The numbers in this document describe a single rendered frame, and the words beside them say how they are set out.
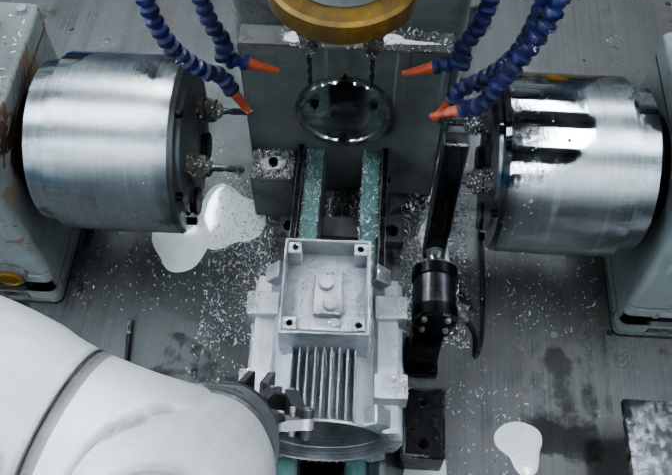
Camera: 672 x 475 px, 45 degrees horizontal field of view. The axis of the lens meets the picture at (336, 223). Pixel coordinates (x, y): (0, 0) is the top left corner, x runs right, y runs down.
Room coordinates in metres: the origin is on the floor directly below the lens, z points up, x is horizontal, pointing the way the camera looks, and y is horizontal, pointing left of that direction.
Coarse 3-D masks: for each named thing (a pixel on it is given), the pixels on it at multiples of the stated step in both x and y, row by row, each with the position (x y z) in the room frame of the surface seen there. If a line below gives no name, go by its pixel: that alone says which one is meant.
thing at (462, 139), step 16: (448, 144) 0.54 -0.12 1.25; (464, 144) 0.54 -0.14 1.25; (448, 160) 0.54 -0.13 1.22; (464, 160) 0.54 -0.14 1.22; (448, 176) 0.54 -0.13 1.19; (432, 192) 0.56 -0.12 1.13; (448, 192) 0.54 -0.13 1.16; (432, 208) 0.54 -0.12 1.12; (448, 208) 0.54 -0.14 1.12; (432, 224) 0.54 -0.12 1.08; (448, 224) 0.54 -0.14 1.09; (432, 240) 0.54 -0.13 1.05
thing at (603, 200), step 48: (528, 96) 0.69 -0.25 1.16; (576, 96) 0.69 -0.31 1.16; (624, 96) 0.69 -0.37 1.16; (480, 144) 0.75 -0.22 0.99; (528, 144) 0.62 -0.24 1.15; (576, 144) 0.62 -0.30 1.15; (624, 144) 0.62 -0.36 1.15; (480, 192) 0.67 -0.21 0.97; (528, 192) 0.57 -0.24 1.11; (576, 192) 0.57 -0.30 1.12; (624, 192) 0.57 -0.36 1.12; (480, 240) 0.59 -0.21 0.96; (528, 240) 0.55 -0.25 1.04; (576, 240) 0.54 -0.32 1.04; (624, 240) 0.55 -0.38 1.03
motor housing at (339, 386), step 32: (256, 288) 0.48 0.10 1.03; (384, 288) 0.47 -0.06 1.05; (256, 320) 0.42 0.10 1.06; (256, 352) 0.38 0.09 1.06; (320, 352) 0.37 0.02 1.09; (384, 352) 0.38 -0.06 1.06; (288, 384) 0.33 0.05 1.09; (320, 384) 0.33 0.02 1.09; (352, 384) 0.33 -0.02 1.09; (320, 416) 0.29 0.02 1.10; (352, 416) 0.29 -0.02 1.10; (288, 448) 0.30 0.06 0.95; (320, 448) 0.30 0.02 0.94; (352, 448) 0.30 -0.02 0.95; (384, 448) 0.28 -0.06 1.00
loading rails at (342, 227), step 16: (304, 144) 0.79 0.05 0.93; (320, 160) 0.77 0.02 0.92; (384, 160) 0.76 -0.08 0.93; (320, 176) 0.74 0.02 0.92; (368, 176) 0.74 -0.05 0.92; (384, 176) 0.73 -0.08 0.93; (304, 192) 0.71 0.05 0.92; (368, 192) 0.71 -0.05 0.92; (384, 192) 0.70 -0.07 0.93; (304, 208) 0.68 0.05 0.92; (320, 208) 0.69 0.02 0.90; (368, 208) 0.68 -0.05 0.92; (384, 208) 0.67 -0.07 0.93; (288, 224) 0.65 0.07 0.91; (320, 224) 0.68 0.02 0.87; (336, 224) 0.69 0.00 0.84; (352, 224) 0.69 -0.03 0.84; (368, 224) 0.65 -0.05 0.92; (384, 224) 0.64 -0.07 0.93; (400, 224) 0.71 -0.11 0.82; (368, 240) 0.62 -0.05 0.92; (384, 240) 0.61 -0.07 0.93; (400, 240) 0.68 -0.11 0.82; (384, 256) 0.59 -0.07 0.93; (288, 464) 0.29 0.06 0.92; (352, 464) 0.29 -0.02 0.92; (368, 464) 0.30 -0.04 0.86
